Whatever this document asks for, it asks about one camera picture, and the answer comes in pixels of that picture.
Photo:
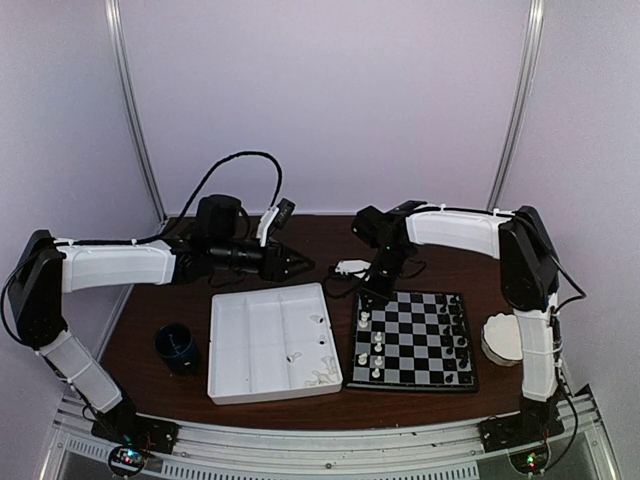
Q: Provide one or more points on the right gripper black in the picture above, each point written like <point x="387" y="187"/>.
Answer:
<point x="384" y="295"/>

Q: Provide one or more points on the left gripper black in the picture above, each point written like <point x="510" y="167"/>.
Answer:
<point x="273" y="266"/>

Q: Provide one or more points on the white piece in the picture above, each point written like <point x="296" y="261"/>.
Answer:
<point x="364" y="319"/>

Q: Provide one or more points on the black white chess board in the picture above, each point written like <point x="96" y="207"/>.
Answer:
<point x="427" y="345"/>

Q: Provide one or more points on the white plastic compartment tray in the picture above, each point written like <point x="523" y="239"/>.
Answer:
<point x="271" y="344"/>

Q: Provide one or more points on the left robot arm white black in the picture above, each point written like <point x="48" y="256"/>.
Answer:
<point x="50" y="268"/>

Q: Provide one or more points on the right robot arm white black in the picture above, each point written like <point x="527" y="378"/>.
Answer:
<point x="529" y="280"/>

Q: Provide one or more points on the white scalloped bowl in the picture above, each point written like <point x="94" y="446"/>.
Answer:
<point x="501" y="340"/>

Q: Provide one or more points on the dark blue mug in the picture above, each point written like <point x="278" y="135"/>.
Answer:
<point x="176" y="346"/>

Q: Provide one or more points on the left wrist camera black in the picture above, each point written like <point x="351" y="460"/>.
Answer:
<point x="217" y="218"/>

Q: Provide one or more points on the aluminium front rail frame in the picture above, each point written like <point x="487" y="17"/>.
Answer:
<point x="441" y="451"/>

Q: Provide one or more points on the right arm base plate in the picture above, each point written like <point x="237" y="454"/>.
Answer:
<point x="498" y="433"/>

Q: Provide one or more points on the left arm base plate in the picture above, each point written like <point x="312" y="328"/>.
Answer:
<point x="135" y="432"/>

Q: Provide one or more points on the right aluminium corner post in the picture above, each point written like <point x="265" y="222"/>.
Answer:
<point x="527" y="70"/>

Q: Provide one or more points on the aluminium corner post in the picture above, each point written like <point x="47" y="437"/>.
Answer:
<point x="116" y="32"/>
<point x="527" y="70"/>

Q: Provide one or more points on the left aluminium corner post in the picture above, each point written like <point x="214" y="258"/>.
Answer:
<point x="116" y="32"/>

